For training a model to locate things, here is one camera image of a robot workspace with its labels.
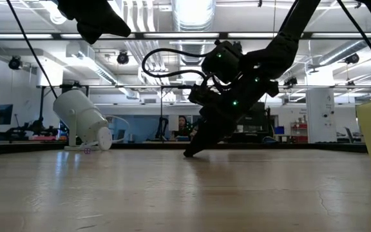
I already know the thin black cable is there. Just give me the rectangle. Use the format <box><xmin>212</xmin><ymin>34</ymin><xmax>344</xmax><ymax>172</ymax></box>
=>
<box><xmin>336</xmin><ymin>0</ymin><xmax>371</xmax><ymax>84</ymax></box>
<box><xmin>6</xmin><ymin>0</ymin><xmax>58</xmax><ymax>100</ymax></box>

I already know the white pillar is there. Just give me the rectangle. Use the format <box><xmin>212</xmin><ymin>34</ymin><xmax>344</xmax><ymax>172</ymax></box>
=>
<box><xmin>305</xmin><ymin>88</ymin><xmax>338</xmax><ymax>144</ymax></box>

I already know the black background robot equipment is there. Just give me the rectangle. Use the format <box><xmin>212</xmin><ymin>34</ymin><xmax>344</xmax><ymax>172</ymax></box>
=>
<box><xmin>5</xmin><ymin>121</ymin><xmax>60</xmax><ymax>143</ymax></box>

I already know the white spotlight lamp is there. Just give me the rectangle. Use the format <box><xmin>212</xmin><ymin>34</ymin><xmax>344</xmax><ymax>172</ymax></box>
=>
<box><xmin>52</xmin><ymin>89</ymin><xmax>113</xmax><ymax>152</ymax></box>

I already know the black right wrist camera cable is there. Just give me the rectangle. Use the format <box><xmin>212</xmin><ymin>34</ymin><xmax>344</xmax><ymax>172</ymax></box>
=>
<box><xmin>141</xmin><ymin>47</ymin><xmax>214</xmax><ymax>81</ymax></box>

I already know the red shelf rack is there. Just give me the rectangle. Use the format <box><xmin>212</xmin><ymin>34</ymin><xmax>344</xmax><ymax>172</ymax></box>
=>
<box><xmin>290</xmin><ymin>121</ymin><xmax>309</xmax><ymax>144</ymax></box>

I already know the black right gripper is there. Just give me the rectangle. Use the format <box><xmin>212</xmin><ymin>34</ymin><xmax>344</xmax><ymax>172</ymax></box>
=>
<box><xmin>183</xmin><ymin>73</ymin><xmax>280</xmax><ymax>159</ymax></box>

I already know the person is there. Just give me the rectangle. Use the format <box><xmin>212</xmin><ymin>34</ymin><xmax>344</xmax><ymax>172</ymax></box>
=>
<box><xmin>174</xmin><ymin>115</ymin><xmax>193</xmax><ymax>141</ymax></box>

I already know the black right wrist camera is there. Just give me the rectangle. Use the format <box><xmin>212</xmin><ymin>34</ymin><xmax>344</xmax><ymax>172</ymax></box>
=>
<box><xmin>200</xmin><ymin>39</ymin><xmax>243</xmax><ymax>84</ymax></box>

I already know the grey office chair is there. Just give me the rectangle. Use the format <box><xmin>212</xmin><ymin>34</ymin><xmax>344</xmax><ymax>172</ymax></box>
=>
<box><xmin>344</xmin><ymin>126</ymin><xmax>363</xmax><ymax>144</ymax></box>

